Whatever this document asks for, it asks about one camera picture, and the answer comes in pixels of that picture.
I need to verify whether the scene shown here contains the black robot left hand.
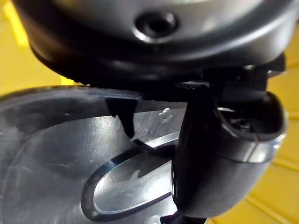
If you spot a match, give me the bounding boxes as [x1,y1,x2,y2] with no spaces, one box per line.
[11,0,299,224]

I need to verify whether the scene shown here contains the black plastic housing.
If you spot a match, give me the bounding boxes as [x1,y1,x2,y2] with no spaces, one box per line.
[0,85,187,224]

